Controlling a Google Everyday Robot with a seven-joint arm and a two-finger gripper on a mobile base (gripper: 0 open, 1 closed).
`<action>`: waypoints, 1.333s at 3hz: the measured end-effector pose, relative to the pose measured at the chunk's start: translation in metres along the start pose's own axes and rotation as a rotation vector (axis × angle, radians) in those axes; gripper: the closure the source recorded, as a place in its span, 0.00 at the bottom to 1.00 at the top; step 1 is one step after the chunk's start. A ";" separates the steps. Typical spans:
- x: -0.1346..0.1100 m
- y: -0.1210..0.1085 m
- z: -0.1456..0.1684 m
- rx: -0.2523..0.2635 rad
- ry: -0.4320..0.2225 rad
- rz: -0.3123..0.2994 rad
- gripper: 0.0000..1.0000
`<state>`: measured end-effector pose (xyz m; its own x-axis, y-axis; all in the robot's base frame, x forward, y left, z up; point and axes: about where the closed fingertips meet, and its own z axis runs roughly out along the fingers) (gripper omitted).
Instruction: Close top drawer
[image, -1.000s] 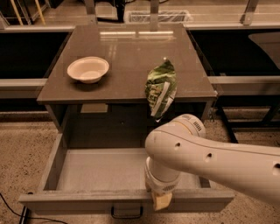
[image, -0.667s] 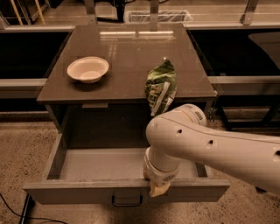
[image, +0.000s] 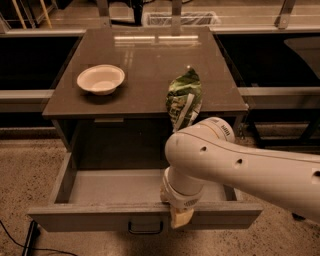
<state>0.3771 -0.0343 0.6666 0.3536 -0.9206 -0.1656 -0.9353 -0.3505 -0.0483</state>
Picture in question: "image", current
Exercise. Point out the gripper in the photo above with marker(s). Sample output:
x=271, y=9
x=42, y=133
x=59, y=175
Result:
x=181, y=200

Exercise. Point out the grey top drawer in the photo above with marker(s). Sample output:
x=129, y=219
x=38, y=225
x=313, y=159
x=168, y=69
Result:
x=129, y=201

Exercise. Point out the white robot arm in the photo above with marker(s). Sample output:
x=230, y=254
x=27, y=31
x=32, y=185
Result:
x=206, y=151

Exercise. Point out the grey drawer cabinet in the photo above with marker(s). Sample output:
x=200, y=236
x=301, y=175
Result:
x=128, y=128

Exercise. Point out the green chip bag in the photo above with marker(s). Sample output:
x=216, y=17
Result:
x=184, y=99

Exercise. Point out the black table leg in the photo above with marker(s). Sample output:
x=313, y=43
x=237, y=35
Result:
x=253, y=129

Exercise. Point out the black caster leg right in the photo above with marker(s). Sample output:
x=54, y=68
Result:
x=297, y=217

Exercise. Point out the black stand foot left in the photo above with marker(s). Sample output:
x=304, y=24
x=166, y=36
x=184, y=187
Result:
x=33, y=233

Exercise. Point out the white paper bowl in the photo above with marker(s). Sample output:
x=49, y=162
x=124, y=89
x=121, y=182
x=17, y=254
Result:
x=101, y=79

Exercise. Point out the white wire basket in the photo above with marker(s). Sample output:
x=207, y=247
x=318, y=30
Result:
x=201, y=18

